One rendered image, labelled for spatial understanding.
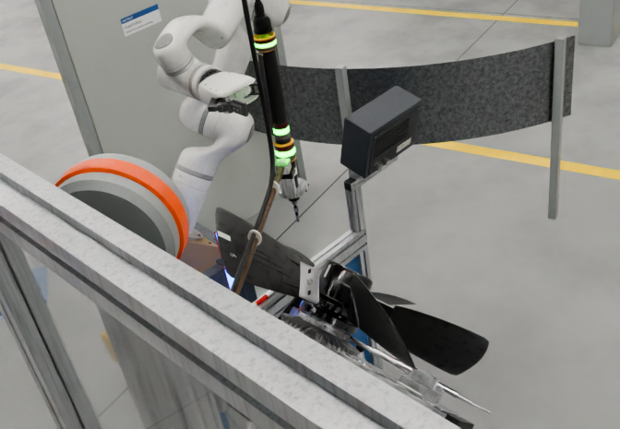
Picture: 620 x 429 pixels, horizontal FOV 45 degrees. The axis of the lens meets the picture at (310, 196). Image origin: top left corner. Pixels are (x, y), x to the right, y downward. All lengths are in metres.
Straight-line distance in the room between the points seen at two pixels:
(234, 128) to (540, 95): 1.78
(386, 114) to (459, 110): 1.16
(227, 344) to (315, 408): 0.07
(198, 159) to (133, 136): 1.34
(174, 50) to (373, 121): 0.84
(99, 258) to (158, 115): 3.13
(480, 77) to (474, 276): 0.92
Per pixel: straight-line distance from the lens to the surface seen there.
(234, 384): 0.42
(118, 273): 0.50
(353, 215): 2.46
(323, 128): 3.63
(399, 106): 2.42
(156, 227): 0.81
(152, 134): 3.64
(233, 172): 4.03
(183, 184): 2.29
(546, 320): 3.42
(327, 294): 1.72
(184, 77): 1.73
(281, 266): 1.66
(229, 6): 1.88
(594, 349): 3.32
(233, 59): 2.18
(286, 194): 1.63
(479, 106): 3.52
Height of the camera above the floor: 2.34
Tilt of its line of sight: 33 degrees down
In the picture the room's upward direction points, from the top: 10 degrees counter-clockwise
